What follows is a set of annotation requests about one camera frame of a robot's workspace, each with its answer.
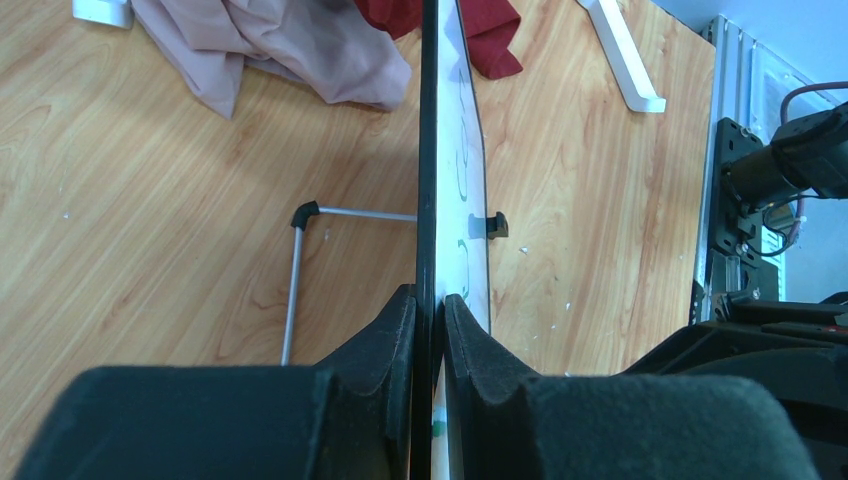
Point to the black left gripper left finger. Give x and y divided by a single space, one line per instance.
232 424

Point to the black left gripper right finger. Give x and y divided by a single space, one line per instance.
507 421

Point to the red hanging shirt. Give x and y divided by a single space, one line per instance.
489 27

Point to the white clothes rack base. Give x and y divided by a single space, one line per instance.
614 35

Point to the pink hanging garment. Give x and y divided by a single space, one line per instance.
326 45

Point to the white whiteboard black frame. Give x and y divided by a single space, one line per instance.
452 227

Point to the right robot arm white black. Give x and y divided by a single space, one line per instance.
742 322

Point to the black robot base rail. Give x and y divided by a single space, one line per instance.
752 195

